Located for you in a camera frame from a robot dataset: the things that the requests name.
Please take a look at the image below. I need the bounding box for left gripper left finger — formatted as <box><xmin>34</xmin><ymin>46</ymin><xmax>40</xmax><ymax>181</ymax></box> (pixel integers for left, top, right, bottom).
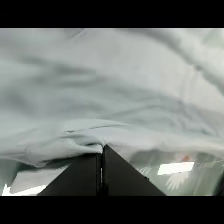
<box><xmin>37</xmin><ymin>152</ymin><xmax>102</xmax><ymax>197</ymax></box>

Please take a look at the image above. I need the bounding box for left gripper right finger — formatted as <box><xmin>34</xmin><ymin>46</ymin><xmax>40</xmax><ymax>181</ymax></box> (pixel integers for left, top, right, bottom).
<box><xmin>101</xmin><ymin>144</ymin><xmax>167</xmax><ymax>197</ymax></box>

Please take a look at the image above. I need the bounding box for pale grey shirt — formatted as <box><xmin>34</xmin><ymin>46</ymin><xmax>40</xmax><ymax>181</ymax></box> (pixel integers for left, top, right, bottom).
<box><xmin>0</xmin><ymin>28</ymin><xmax>224</xmax><ymax>195</ymax></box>

